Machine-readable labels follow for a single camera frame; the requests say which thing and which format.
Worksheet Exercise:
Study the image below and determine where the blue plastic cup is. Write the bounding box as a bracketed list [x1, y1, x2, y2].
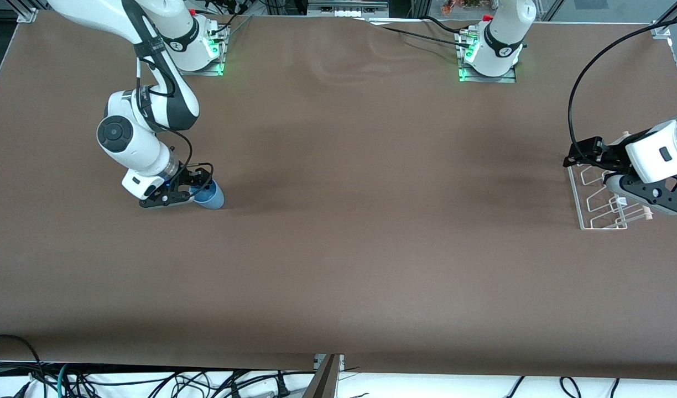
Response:
[190, 180, 225, 210]

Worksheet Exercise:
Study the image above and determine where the white rack with wooden rod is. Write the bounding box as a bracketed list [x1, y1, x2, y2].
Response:
[566, 131, 654, 231]

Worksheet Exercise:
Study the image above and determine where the brown table cover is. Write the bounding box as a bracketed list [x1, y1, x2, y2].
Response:
[0, 10, 677, 381]

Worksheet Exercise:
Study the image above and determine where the orange objects pile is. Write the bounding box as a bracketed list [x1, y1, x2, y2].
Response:
[441, 0, 483, 15]

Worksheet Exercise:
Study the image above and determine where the white power strip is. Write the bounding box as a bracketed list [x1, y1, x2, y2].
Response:
[307, 0, 390, 18]

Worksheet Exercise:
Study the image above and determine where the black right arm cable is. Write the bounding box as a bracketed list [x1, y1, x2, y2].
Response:
[134, 33, 215, 186]

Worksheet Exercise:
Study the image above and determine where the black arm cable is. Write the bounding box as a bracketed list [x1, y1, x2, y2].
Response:
[568, 17, 677, 162]
[134, 33, 215, 186]

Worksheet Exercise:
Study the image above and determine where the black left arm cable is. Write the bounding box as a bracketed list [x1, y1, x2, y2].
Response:
[568, 17, 677, 162]

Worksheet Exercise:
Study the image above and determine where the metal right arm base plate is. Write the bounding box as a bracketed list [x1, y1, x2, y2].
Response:
[175, 25, 226, 76]

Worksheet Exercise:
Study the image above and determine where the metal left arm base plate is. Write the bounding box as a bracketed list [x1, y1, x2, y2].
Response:
[458, 30, 518, 84]

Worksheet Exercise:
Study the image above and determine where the short black base cable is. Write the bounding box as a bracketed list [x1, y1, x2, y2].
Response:
[423, 15, 477, 36]

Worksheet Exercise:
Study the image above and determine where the long black base cable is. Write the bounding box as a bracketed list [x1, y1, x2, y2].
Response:
[356, 17, 472, 50]

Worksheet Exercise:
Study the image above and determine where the black looped cable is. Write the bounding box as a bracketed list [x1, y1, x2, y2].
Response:
[0, 334, 43, 398]

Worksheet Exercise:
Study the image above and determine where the teal cable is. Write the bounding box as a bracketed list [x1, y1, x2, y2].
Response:
[55, 363, 71, 398]

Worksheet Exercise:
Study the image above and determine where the aluminium profile post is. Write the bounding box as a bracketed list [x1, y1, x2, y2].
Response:
[304, 354, 345, 398]

